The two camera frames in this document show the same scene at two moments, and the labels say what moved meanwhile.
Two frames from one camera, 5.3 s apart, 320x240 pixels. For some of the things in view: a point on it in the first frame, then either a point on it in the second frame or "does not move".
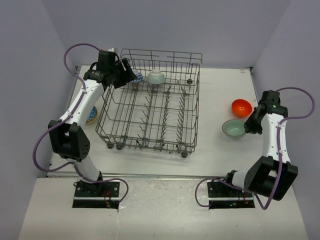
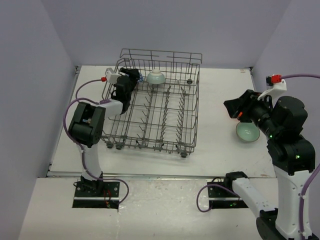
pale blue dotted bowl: x=156 y=77 does not move
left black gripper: x=128 y=75 to x=133 y=76
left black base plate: x=105 y=195 does not move
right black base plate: x=222 y=195 does not move
